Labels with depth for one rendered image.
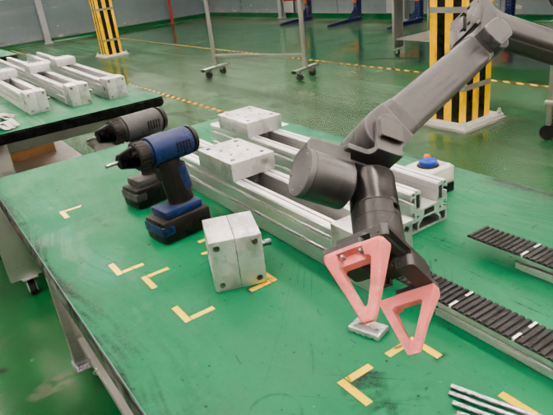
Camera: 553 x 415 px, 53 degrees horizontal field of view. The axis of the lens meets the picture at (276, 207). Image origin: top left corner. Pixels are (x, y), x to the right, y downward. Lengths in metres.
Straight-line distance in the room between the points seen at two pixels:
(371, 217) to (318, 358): 0.26
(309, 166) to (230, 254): 0.36
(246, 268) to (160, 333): 0.18
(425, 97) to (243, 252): 0.38
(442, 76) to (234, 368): 0.51
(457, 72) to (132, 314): 0.64
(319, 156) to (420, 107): 0.21
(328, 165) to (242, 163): 0.59
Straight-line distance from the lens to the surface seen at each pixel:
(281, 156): 1.38
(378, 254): 0.53
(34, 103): 2.72
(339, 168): 0.61
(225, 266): 0.93
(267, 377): 0.77
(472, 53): 0.95
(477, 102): 4.42
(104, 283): 1.07
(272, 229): 1.10
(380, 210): 0.61
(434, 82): 0.83
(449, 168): 1.24
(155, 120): 1.33
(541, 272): 0.97
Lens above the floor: 1.28
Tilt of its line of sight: 24 degrees down
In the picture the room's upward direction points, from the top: 7 degrees counter-clockwise
